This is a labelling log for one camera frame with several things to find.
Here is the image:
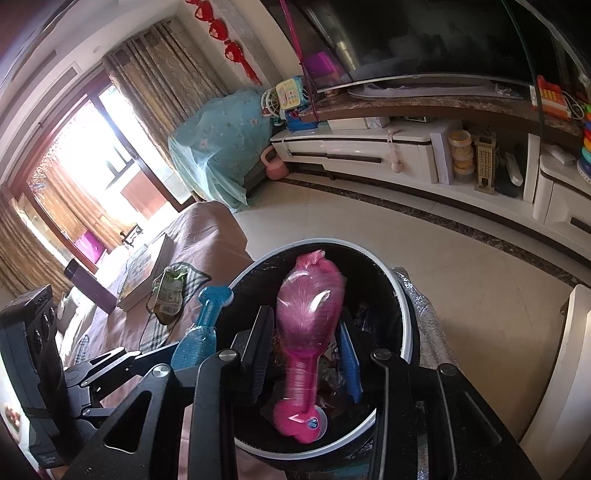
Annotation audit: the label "pink tablecloth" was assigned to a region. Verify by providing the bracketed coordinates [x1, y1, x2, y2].
[58, 200, 254, 480]

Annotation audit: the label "teal floral cover cloth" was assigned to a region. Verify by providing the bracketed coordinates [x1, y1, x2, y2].
[168, 88, 274, 213]

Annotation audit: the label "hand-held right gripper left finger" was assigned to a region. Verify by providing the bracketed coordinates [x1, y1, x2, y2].
[60, 305, 276, 480]

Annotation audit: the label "white side cabinet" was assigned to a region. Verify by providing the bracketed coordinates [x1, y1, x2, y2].
[519, 284, 591, 464]

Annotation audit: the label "purple storage box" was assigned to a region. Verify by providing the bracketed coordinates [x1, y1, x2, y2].
[304, 52, 345, 85]

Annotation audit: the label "toy cash register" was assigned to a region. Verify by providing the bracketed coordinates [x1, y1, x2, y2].
[276, 78, 320, 133]

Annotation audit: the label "red knot wall decoration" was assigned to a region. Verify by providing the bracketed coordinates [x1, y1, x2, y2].
[185, 0, 265, 87]

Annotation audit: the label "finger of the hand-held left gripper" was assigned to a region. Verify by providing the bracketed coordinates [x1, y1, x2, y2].
[81, 350, 181, 391]

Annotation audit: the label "black round trash bin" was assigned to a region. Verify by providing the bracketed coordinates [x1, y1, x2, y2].
[210, 237, 446, 468]

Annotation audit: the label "wooden abacus toy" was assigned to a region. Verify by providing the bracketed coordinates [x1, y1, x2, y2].
[475, 137, 500, 195]

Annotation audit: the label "dark purple bottle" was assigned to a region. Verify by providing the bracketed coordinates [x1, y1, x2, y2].
[64, 257, 122, 315]

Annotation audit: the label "rainbow stacking ring toy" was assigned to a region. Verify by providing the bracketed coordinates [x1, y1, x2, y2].
[575, 104, 591, 184]

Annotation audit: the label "stacked yellow jars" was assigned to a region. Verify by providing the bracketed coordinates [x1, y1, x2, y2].
[448, 130, 475, 177]

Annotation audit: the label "picture book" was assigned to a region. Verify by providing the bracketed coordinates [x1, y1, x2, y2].
[115, 233, 175, 311]

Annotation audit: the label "pink kettlebell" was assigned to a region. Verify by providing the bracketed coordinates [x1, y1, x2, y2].
[261, 148, 293, 182]

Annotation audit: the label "black television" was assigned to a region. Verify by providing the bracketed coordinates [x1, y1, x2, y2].
[259, 0, 580, 90]

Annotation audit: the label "pink hairbrush package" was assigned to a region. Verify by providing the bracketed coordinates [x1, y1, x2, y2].
[272, 250, 348, 446]

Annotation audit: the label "white toy fan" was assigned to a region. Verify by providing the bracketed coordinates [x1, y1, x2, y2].
[260, 88, 286, 124]

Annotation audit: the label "white television stand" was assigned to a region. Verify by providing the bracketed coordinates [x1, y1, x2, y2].
[270, 87, 591, 243]

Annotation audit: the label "white remote control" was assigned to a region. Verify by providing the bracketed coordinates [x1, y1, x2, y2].
[503, 152, 526, 186]

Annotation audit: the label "red toy phone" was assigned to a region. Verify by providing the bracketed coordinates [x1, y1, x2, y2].
[536, 75, 576, 121]

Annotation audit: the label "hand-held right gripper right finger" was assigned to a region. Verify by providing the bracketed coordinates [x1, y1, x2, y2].
[336, 322, 544, 480]

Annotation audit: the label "magenta box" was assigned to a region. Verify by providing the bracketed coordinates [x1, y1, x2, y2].
[74, 231, 108, 274]

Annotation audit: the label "pink drawer pendant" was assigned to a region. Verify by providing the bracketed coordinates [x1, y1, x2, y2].
[385, 128, 401, 175]

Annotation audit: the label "crumpled green snack packet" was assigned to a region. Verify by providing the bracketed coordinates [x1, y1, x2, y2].
[151, 263, 191, 325]

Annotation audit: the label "beige patterned curtain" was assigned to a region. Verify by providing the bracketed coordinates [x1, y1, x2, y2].
[102, 21, 223, 188]

